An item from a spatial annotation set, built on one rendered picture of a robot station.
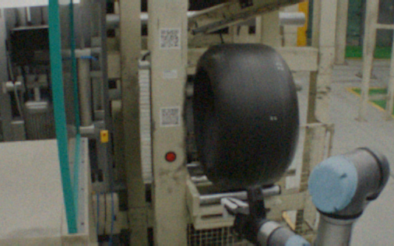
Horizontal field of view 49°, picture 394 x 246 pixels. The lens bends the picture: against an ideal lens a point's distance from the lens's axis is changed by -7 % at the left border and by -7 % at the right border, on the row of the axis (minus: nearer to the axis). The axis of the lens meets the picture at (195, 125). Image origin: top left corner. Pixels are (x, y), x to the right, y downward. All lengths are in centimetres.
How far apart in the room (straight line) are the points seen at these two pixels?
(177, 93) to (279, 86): 37
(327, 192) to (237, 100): 66
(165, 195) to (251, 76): 58
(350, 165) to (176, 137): 88
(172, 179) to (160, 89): 36
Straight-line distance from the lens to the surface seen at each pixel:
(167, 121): 172
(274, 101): 162
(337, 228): 109
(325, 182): 103
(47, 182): 114
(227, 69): 164
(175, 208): 188
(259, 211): 135
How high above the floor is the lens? 175
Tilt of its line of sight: 19 degrees down
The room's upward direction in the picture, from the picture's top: straight up
